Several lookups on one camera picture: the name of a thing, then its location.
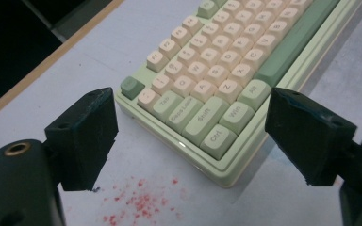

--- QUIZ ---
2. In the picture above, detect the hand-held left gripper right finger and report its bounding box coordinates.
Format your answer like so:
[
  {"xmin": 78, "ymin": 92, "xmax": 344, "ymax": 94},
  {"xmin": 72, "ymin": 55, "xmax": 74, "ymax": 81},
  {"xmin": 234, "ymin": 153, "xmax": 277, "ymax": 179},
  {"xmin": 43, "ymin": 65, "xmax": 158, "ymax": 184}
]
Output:
[{"xmin": 264, "ymin": 87, "xmax": 358, "ymax": 187}]

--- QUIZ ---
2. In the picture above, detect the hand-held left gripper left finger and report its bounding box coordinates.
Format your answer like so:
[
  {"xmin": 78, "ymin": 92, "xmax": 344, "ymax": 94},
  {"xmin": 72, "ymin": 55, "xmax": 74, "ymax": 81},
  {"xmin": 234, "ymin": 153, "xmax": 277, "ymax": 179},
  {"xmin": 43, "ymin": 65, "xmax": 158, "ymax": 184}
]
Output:
[{"xmin": 43, "ymin": 87, "xmax": 120, "ymax": 192}]

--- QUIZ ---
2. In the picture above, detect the green and cream keyboard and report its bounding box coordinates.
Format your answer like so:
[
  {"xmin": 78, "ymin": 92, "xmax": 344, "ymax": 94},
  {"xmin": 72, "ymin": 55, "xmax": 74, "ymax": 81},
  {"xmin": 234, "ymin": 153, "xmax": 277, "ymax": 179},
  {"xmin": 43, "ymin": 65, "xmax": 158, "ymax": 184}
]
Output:
[{"xmin": 114, "ymin": 0, "xmax": 362, "ymax": 189}]

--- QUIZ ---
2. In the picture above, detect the wooden table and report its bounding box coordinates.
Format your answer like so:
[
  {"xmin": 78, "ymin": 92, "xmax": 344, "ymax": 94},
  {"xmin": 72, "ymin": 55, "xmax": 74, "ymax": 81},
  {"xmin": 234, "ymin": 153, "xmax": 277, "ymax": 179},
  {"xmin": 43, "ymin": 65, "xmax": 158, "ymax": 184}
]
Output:
[{"xmin": 0, "ymin": 0, "xmax": 125, "ymax": 127}]

